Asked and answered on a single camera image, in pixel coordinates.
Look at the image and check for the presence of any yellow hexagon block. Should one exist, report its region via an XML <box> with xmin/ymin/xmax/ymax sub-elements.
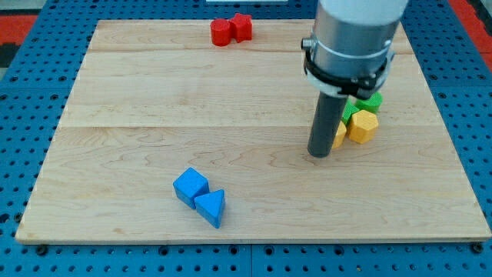
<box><xmin>347</xmin><ymin>110</ymin><xmax>379</xmax><ymax>144</ymax></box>

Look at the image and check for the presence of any black cable around arm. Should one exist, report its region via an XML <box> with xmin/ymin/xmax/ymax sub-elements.
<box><xmin>303</xmin><ymin>48</ymin><xmax>389</xmax><ymax>100</ymax></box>

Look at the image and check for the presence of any red cylinder block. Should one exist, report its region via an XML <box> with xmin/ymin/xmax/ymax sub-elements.
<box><xmin>210</xmin><ymin>18</ymin><xmax>231</xmax><ymax>47</ymax></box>

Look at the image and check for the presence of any wooden board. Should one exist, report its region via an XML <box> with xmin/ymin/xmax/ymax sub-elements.
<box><xmin>15</xmin><ymin>20</ymin><xmax>491</xmax><ymax>245</ymax></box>

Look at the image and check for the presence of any yellow block behind rod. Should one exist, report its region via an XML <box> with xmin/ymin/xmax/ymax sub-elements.
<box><xmin>332</xmin><ymin>121</ymin><xmax>347</xmax><ymax>149</ymax></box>

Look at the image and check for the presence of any green cylinder block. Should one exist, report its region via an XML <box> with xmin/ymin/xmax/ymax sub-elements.
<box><xmin>354</xmin><ymin>92</ymin><xmax>384</xmax><ymax>114</ymax></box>

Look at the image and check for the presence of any blue triangle block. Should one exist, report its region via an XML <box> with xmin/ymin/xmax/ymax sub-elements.
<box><xmin>194</xmin><ymin>189</ymin><xmax>225</xmax><ymax>229</ymax></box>

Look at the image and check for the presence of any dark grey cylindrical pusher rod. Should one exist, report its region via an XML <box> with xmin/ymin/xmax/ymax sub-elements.
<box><xmin>307</xmin><ymin>92</ymin><xmax>347</xmax><ymax>158</ymax></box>

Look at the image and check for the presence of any red star block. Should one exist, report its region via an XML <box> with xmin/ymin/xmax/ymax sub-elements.
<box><xmin>228</xmin><ymin>13</ymin><xmax>253</xmax><ymax>43</ymax></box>

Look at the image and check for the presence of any green star block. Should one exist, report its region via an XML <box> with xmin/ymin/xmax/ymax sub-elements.
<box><xmin>341</xmin><ymin>100</ymin><xmax>360</xmax><ymax>125</ymax></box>

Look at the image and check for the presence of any blue cube block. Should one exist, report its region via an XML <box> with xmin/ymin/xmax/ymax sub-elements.
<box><xmin>173</xmin><ymin>168</ymin><xmax>210</xmax><ymax>209</ymax></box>

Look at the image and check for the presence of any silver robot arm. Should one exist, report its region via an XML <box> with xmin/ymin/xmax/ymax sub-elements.
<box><xmin>301</xmin><ymin>0</ymin><xmax>408</xmax><ymax>99</ymax></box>

